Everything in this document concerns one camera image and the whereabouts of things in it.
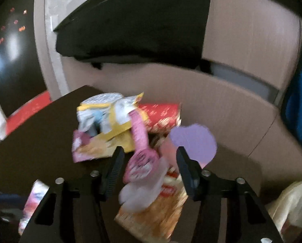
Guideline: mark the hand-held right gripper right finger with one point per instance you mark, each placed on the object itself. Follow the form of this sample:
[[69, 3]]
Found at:
[[189, 176]]

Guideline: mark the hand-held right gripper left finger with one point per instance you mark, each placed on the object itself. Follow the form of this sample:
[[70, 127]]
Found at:
[[113, 174]]

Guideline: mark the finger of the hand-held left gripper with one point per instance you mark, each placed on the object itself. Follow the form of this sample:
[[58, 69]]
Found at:
[[9, 198]]

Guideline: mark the colourful shiny packet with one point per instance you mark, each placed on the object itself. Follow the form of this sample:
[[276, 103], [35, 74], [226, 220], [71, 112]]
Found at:
[[33, 202]]

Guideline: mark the pink yellow snack packet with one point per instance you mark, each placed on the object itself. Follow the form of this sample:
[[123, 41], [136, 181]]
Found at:
[[100, 148]]

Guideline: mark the white translucent wrapper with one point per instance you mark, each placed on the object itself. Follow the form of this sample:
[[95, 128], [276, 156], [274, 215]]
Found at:
[[140, 195]]

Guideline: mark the white blue wrapper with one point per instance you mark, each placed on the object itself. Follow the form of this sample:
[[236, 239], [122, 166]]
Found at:
[[95, 121]]

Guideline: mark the orange snack packet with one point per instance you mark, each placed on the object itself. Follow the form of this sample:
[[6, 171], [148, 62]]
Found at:
[[153, 220]]

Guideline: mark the red patterned can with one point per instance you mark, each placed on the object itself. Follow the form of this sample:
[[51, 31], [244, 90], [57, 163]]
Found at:
[[163, 114]]

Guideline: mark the blue and yellow sponge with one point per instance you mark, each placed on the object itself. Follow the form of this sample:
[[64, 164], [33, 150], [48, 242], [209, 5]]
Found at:
[[102, 100]]

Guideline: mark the yellowish plastic bag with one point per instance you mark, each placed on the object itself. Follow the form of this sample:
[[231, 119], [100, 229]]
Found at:
[[293, 205]]

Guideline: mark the beige sofa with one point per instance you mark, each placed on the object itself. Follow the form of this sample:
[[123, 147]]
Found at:
[[216, 101]]

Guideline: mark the red floor mat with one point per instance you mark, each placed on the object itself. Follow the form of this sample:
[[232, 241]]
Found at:
[[26, 111]]

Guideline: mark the blue cushion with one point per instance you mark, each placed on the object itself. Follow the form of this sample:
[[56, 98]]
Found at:
[[301, 93]]

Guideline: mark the black glossy door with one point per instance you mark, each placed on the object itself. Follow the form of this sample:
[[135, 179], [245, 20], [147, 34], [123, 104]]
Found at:
[[19, 55]]

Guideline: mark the black cloth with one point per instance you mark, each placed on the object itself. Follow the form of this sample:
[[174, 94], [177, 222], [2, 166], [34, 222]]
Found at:
[[130, 30]]

